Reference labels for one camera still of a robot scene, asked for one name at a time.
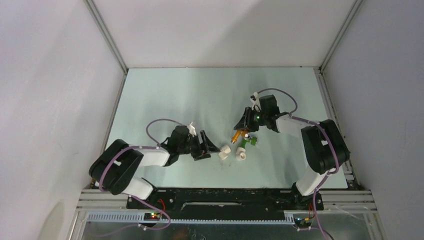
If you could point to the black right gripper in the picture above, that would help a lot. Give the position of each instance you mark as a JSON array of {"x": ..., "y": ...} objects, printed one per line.
[{"x": 245, "y": 121}]

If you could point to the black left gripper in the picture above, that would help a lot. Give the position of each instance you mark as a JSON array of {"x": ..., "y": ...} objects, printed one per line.
[{"x": 195, "y": 155}]

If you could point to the orange water faucet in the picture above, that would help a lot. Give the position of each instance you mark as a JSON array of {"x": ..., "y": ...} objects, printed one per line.
[{"x": 240, "y": 133}]

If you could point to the green water faucet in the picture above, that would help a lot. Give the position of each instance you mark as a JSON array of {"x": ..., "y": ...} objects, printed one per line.
[{"x": 245, "y": 141}]

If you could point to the white pipe elbow fitting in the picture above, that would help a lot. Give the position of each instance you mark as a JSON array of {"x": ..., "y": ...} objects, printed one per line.
[{"x": 240, "y": 154}]

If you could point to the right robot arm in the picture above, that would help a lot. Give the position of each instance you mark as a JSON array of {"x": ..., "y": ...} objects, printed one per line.
[{"x": 324, "y": 147}]

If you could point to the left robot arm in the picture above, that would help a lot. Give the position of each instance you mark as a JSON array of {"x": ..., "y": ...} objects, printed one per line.
[{"x": 115, "y": 169}]

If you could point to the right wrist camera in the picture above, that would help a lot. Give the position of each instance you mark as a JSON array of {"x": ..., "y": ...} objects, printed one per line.
[{"x": 254, "y": 98}]

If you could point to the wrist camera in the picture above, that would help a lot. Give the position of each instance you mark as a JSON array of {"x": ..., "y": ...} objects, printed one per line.
[
  {"x": 254, "y": 98},
  {"x": 191, "y": 129}
]

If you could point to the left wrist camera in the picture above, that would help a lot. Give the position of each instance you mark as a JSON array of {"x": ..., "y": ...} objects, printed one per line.
[{"x": 191, "y": 129}]

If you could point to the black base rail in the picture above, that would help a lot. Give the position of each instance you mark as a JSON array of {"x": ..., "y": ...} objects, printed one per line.
[{"x": 232, "y": 204}]

